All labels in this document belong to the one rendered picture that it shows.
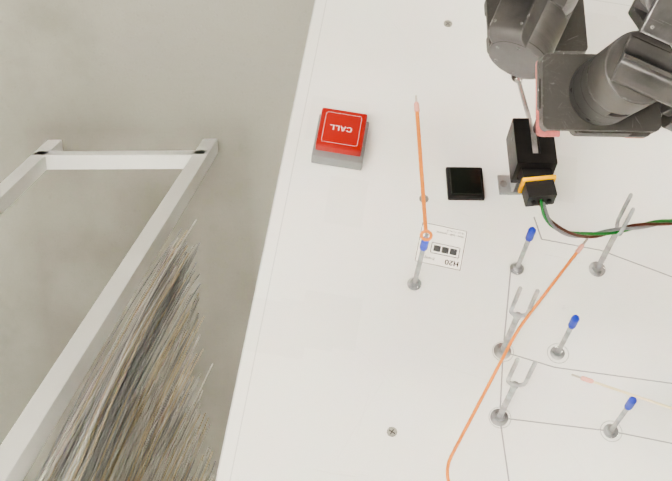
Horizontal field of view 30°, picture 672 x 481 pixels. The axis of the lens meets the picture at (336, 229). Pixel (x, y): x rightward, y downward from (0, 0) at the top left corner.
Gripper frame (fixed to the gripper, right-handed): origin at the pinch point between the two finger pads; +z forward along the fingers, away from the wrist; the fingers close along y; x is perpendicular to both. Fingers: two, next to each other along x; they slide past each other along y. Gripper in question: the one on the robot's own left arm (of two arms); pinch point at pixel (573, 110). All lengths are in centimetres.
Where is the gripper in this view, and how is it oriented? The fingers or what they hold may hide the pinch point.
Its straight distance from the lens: 117.3
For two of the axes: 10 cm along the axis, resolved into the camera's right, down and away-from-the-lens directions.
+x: 0.1, -10.0, 0.8
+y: 10.0, 0.1, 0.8
